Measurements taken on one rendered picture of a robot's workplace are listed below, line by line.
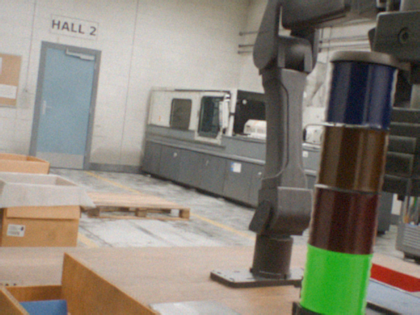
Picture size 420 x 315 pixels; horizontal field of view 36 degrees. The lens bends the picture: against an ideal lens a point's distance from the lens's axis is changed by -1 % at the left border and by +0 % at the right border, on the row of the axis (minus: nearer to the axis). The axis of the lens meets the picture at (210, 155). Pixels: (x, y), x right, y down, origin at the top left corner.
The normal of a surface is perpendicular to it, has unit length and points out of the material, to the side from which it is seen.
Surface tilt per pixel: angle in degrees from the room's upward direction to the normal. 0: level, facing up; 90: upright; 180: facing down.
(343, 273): 76
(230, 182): 90
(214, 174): 90
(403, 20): 90
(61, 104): 90
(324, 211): 104
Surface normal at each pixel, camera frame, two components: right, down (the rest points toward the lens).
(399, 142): -0.84, -0.07
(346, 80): -0.57, -0.27
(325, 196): -0.74, -0.30
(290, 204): 0.45, -0.12
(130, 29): 0.49, 0.11
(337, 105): -0.80, 0.18
